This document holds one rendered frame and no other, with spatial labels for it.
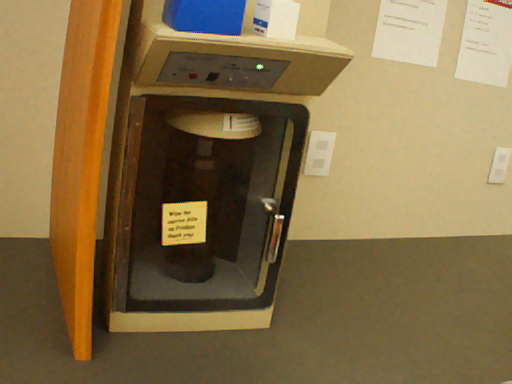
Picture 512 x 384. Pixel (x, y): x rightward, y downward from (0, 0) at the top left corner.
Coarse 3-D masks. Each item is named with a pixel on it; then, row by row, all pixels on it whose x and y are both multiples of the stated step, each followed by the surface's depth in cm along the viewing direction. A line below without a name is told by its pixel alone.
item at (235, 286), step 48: (144, 96) 109; (192, 96) 112; (144, 144) 112; (192, 144) 115; (240, 144) 118; (288, 144) 121; (144, 192) 115; (192, 192) 118; (240, 192) 121; (288, 192) 124; (144, 240) 118; (240, 240) 125; (144, 288) 122; (192, 288) 125; (240, 288) 129
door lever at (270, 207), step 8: (264, 208) 124; (272, 208) 123; (272, 216) 122; (280, 216) 120; (272, 224) 121; (280, 224) 120; (272, 232) 121; (280, 232) 121; (272, 240) 121; (272, 248) 122; (272, 256) 122
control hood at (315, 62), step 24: (144, 24) 102; (144, 48) 101; (168, 48) 98; (192, 48) 99; (216, 48) 100; (240, 48) 101; (264, 48) 102; (288, 48) 103; (312, 48) 104; (336, 48) 106; (144, 72) 103; (288, 72) 109; (312, 72) 110; (336, 72) 111
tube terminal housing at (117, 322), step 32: (160, 0) 105; (256, 0) 110; (320, 0) 114; (128, 32) 113; (320, 32) 116; (128, 64) 111; (128, 96) 110; (224, 96) 115; (256, 96) 117; (288, 96) 119; (128, 320) 125; (160, 320) 127; (192, 320) 130; (224, 320) 132; (256, 320) 135
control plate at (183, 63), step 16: (176, 64) 103; (192, 64) 103; (208, 64) 104; (224, 64) 105; (240, 64) 105; (256, 64) 106; (272, 64) 106; (288, 64) 107; (160, 80) 106; (176, 80) 107; (192, 80) 108; (224, 80) 109; (240, 80) 110; (256, 80) 110; (272, 80) 111
